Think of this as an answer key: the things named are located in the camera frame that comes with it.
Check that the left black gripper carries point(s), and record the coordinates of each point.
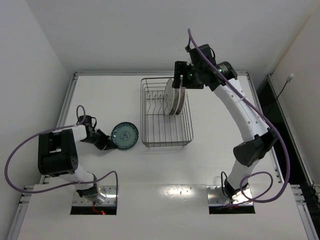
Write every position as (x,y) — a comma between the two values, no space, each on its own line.
(102,139)

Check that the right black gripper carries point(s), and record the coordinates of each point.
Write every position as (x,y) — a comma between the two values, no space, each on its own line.
(178,70)

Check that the teal blue floral plate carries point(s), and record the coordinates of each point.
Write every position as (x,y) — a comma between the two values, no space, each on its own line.
(125,135)

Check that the white plate green rim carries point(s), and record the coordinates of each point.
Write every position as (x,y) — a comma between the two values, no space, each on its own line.
(176,101)
(182,100)

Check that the clear glass patterned plate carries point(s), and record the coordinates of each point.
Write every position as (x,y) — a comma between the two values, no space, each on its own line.
(168,97)

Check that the metal wire dish rack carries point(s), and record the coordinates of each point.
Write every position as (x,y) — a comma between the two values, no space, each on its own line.
(158,127)

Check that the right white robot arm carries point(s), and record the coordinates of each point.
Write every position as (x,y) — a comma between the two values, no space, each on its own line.
(258,138)

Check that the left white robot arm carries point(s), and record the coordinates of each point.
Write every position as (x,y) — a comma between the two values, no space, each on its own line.
(58,157)

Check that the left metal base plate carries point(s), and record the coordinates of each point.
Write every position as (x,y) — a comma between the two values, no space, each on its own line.
(107,195)

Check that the metal base plate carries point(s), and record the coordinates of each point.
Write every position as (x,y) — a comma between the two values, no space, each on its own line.
(216,198)
(107,195)

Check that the black cable white connector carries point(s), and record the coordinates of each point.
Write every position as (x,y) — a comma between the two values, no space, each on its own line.
(268,97)

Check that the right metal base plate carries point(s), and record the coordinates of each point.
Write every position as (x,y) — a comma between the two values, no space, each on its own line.
(216,198)

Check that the aluminium frame rail right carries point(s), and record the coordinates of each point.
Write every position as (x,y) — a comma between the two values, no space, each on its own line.
(300,175)

